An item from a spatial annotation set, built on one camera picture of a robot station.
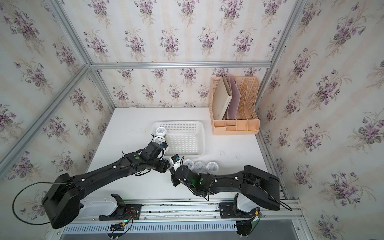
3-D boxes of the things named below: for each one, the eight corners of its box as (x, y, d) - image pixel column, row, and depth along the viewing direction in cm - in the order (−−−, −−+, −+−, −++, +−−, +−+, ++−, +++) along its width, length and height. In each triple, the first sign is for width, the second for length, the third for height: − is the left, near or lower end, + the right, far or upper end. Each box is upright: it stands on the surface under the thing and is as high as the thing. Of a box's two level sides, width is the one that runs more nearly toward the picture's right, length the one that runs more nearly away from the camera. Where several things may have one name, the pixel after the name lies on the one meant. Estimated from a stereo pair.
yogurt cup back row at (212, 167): (206, 176, 86) (207, 171, 81) (205, 166, 90) (206, 161, 85) (217, 176, 86) (219, 171, 81) (216, 166, 90) (218, 161, 85)
